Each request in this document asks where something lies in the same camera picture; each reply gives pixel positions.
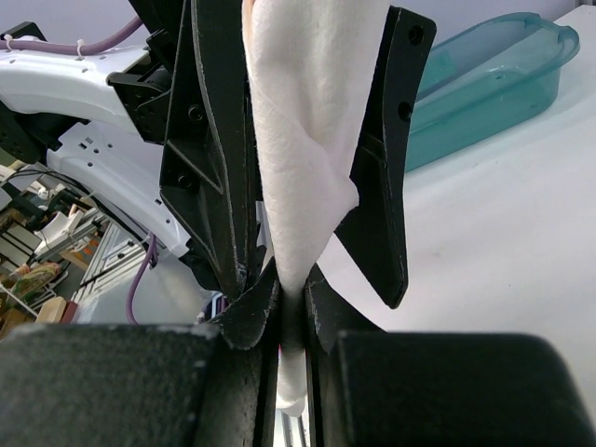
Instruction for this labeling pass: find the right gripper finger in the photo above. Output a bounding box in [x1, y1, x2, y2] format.
[1, 264, 280, 446]
[305, 268, 595, 446]

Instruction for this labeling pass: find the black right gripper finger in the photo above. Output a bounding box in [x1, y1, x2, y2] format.
[336, 6, 437, 309]
[160, 1, 259, 301]

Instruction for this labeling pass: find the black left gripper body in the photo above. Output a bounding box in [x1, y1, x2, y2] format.
[108, 0, 183, 144]

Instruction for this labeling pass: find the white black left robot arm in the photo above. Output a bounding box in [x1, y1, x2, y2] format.
[1, 1, 263, 301]

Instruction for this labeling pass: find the teal transparent plastic bin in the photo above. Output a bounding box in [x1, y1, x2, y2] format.
[405, 12, 580, 171]

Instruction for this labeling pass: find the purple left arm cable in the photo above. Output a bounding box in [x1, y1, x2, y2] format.
[0, 15, 159, 325]

